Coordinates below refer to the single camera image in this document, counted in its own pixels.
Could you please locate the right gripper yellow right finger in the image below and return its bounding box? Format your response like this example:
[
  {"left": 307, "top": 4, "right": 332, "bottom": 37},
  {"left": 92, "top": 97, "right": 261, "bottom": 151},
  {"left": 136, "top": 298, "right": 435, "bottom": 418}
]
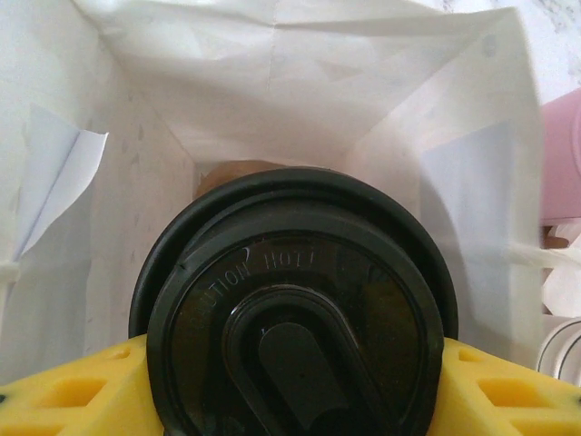
[{"left": 426, "top": 336, "right": 581, "bottom": 436}]

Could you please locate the black plastic cup lid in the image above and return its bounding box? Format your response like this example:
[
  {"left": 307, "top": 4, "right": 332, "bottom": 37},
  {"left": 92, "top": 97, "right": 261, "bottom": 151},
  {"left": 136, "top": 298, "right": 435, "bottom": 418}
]
[{"left": 128, "top": 166, "right": 448, "bottom": 436}]

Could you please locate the pink straw holder cup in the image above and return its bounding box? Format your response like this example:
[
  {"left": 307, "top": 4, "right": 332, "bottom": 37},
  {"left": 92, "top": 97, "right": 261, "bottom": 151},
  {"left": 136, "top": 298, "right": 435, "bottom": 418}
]
[{"left": 539, "top": 88, "right": 581, "bottom": 223}]

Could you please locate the white patterned paper bag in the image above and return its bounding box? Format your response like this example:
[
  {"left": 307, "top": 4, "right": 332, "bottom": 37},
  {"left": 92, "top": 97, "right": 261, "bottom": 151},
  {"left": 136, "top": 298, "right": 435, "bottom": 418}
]
[{"left": 0, "top": 0, "right": 581, "bottom": 381}]

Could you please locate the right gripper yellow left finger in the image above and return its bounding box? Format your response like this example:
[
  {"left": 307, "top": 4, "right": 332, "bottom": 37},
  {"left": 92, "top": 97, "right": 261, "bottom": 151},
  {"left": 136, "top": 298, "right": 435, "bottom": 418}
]
[{"left": 0, "top": 334, "right": 167, "bottom": 436}]

